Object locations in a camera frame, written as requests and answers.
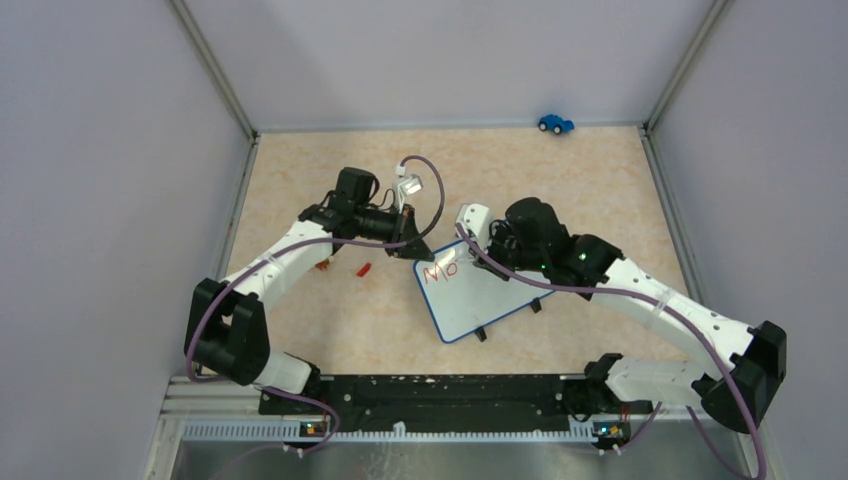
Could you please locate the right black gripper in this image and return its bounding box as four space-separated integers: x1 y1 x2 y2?
469 220 547 281

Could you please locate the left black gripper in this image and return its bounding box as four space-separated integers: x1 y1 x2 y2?
354 202 434 262

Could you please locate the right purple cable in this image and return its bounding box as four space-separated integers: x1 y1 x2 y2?
453 221 770 480

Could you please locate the blue framed whiteboard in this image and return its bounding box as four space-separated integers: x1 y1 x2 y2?
413 240 553 344

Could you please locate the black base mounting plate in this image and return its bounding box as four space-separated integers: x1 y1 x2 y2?
258 374 654 433

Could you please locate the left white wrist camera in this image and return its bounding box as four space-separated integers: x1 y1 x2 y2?
392 165 423 210

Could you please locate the red marker cap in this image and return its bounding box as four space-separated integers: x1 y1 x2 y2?
356 263 372 277

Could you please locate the blue toy car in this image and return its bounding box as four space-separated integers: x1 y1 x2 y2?
537 114 575 135

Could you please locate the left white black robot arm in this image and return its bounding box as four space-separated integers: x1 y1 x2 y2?
184 166 434 414

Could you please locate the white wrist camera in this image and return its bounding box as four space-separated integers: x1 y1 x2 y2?
456 203 494 250
392 165 423 210

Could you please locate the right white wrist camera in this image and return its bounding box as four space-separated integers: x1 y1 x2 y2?
456 203 494 250

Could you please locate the purple cable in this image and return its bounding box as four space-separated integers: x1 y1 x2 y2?
184 154 446 458
453 221 770 480

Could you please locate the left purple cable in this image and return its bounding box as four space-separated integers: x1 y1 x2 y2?
184 154 446 458

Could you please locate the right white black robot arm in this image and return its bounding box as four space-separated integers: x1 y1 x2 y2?
477 197 787 434

